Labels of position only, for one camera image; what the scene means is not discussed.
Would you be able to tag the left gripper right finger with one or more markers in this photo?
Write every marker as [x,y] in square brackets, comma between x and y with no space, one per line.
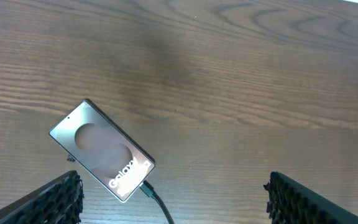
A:
[292,203]

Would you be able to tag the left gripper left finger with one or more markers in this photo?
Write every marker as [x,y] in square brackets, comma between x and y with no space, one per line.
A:
[57,202]

